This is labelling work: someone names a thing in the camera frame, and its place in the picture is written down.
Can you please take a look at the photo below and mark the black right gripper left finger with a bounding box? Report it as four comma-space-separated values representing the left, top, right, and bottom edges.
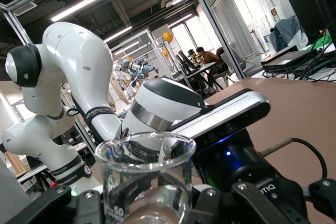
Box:
10, 184, 106, 224

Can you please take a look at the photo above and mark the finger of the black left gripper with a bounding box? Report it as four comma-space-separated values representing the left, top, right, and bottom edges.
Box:
308, 177, 336, 209

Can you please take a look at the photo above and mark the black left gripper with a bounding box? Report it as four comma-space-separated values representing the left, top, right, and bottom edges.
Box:
193, 128, 310, 214

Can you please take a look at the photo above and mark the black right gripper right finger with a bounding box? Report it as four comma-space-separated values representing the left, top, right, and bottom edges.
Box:
191, 181, 311, 224

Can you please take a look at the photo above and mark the small clear glass beaker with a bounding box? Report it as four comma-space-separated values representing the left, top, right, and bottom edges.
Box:
94, 131, 197, 224

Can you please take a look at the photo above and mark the grey office chair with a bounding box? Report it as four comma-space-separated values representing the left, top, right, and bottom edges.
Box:
219, 47, 249, 84

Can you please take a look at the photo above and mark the seated person brown shirt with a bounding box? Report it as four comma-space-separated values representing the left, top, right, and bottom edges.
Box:
195, 46, 223, 95

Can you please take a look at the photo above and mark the flat black box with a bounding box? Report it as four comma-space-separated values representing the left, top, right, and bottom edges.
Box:
260, 45, 320, 72

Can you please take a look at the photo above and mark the black desk monitor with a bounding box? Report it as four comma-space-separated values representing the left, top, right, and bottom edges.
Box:
176, 50, 199, 74

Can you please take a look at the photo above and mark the white curtain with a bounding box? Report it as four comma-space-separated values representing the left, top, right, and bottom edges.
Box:
211, 0, 263, 59

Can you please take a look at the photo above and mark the blue jacket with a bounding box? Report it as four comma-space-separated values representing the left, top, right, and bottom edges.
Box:
274, 16, 310, 52

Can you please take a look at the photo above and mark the green cloth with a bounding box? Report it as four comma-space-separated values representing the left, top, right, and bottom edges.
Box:
308, 31, 336, 51

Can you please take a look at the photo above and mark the short ceiling tube light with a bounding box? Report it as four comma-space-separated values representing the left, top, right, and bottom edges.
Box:
103, 26, 133, 44

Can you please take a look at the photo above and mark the large black monitor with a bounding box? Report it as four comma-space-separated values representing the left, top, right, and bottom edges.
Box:
277, 0, 336, 44

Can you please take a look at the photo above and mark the long ceiling tube light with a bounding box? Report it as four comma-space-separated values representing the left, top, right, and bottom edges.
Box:
50, 0, 115, 23

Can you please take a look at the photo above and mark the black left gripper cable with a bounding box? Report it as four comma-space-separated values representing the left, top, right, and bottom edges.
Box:
261, 136, 329, 180

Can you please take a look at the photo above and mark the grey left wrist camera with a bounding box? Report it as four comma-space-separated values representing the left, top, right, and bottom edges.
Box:
167, 88, 271, 153

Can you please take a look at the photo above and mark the black cable bundle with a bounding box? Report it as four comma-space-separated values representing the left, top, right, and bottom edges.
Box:
262, 48, 336, 84

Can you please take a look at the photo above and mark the slanted aluminium frame post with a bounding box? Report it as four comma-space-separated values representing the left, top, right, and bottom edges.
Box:
183, 0, 246, 81

